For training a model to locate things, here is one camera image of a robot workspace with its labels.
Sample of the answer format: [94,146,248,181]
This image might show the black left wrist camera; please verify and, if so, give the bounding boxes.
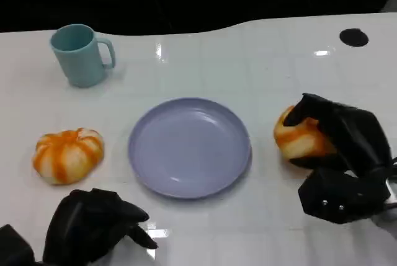
[0,224,35,266]

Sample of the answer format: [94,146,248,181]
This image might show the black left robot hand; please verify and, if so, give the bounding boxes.
[42,188,159,266]

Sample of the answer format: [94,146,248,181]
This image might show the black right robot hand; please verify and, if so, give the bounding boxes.
[283,92,393,177]

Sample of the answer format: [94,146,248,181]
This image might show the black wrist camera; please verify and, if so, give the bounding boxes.
[0,224,35,266]
[298,166,391,225]

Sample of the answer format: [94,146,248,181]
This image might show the black round table grommet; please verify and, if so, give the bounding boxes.
[339,28,370,47]

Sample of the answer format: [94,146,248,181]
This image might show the orange white toy bread roll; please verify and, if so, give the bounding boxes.
[32,127,105,185]
[273,104,338,160]

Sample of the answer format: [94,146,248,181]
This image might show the pale green mug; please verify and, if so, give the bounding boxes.
[49,24,117,88]

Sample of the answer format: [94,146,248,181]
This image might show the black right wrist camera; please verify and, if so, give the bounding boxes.
[298,166,391,225]

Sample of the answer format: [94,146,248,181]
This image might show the lilac plate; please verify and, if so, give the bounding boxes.
[128,97,251,200]

